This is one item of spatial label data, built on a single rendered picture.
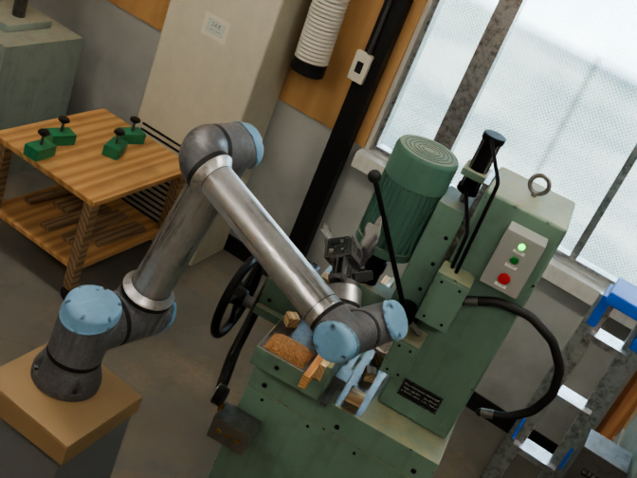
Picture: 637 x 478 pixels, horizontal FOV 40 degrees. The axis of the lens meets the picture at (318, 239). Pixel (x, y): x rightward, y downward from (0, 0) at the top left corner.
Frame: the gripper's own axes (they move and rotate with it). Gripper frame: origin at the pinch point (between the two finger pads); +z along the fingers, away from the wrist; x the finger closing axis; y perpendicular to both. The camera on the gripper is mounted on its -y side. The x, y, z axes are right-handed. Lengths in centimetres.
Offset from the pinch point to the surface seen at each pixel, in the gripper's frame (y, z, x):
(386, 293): -35.4, -3.0, 4.2
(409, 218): -13.5, 6.9, -9.6
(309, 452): -51, -44, 30
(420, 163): -1.6, 15.3, -16.2
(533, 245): -12.6, -5.6, -41.8
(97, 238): -81, 60, 158
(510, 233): -10.0, -3.2, -37.0
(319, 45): -74, 136, 58
